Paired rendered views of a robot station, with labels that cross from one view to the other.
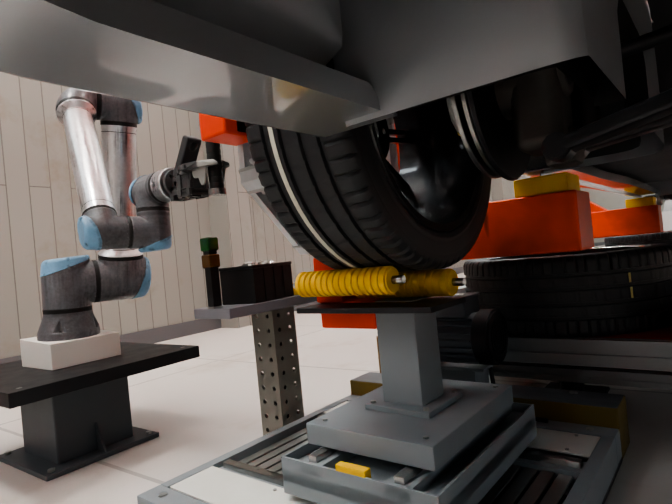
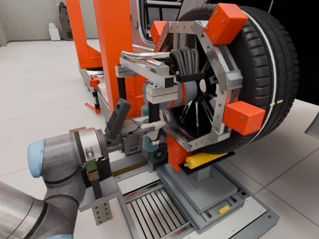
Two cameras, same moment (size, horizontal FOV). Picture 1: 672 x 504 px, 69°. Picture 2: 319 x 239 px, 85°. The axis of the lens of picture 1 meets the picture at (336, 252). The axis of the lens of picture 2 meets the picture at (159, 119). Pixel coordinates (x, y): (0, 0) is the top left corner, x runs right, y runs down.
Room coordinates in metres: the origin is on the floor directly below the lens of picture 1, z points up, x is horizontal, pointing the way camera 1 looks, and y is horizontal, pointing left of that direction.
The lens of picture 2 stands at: (1.01, 0.73, 1.10)
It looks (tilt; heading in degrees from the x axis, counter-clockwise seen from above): 28 degrees down; 293
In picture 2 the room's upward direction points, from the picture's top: straight up
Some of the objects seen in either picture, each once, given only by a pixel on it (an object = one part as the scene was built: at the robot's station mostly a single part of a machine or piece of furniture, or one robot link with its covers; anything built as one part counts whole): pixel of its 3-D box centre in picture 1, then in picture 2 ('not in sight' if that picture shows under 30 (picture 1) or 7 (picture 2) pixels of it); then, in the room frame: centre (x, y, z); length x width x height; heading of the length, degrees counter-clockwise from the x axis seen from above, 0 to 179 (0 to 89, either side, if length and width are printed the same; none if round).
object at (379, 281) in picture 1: (344, 282); (208, 155); (1.04, -0.01, 0.51); 0.29 x 0.06 x 0.06; 51
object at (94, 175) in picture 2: (210, 261); (92, 173); (1.44, 0.37, 0.59); 0.04 x 0.04 x 0.04; 51
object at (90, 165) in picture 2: (209, 244); (90, 163); (1.44, 0.37, 0.64); 0.04 x 0.04 x 0.04; 51
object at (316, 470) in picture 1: (418, 444); (196, 185); (1.09, -0.14, 0.13); 0.50 x 0.36 x 0.10; 141
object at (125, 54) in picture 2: not in sight; (148, 46); (1.35, 0.02, 1.03); 0.19 x 0.18 x 0.11; 51
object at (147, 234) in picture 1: (150, 230); (65, 188); (1.39, 0.52, 0.69); 0.12 x 0.09 x 0.12; 126
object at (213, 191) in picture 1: (214, 164); (154, 121); (1.22, 0.28, 0.83); 0.04 x 0.04 x 0.16
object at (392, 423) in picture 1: (410, 359); (199, 164); (1.09, -0.14, 0.32); 0.40 x 0.30 x 0.28; 141
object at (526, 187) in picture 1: (546, 186); not in sight; (1.37, -0.61, 0.70); 0.14 x 0.14 x 0.05; 51
